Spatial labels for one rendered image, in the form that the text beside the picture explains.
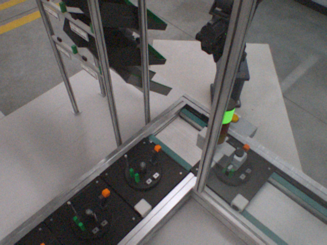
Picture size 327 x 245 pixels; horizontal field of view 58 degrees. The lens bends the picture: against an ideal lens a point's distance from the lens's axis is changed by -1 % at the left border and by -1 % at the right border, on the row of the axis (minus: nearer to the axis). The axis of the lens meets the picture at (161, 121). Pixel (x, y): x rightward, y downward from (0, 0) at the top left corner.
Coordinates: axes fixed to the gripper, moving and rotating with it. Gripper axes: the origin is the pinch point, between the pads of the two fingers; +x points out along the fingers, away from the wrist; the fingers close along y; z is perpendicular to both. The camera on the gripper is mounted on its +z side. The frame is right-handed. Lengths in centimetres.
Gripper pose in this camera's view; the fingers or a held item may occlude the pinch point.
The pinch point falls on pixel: (217, 54)
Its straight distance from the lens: 118.4
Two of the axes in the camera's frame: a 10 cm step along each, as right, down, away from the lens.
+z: -7.0, 5.6, -4.5
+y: 7.2, 5.5, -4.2
